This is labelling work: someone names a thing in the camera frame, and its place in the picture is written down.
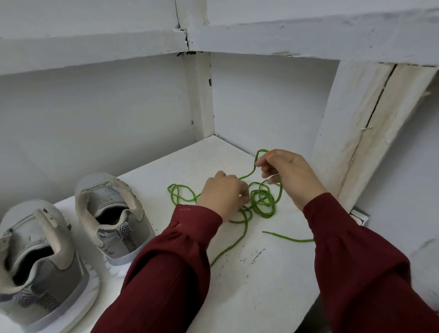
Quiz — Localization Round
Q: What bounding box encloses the person's left hand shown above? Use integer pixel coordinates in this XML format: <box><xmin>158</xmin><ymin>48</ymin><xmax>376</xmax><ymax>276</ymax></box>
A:
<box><xmin>197</xmin><ymin>170</ymin><xmax>251</xmax><ymax>222</ymax></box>

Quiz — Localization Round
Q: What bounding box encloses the person's right hand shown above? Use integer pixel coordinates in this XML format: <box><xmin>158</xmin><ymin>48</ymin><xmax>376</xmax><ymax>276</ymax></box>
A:
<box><xmin>256</xmin><ymin>149</ymin><xmax>329</xmax><ymax>211</ymax></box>

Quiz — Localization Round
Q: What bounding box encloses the grey mesh shoe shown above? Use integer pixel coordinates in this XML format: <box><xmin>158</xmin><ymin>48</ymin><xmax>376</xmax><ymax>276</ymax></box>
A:
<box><xmin>0</xmin><ymin>199</ymin><xmax>101</xmax><ymax>333</ymax></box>
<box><xmin>74</xmin><ymin>172</ymin><xmax>156</xmax><ymax>277</ymax></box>

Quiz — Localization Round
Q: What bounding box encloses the person's left forearm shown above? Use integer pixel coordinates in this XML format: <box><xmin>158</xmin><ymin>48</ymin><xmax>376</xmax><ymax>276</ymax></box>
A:
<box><xmin>91</xmin><ymin>204</ymin><xmax>224</xmax><ymax>333</ymax></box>

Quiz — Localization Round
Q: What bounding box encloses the person's right forearm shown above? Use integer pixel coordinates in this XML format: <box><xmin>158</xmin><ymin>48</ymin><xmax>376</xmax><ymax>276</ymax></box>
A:
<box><xmin>303</xmin><ymin>192</ymin><xmax>439</xmax><ymax>333</ymax></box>

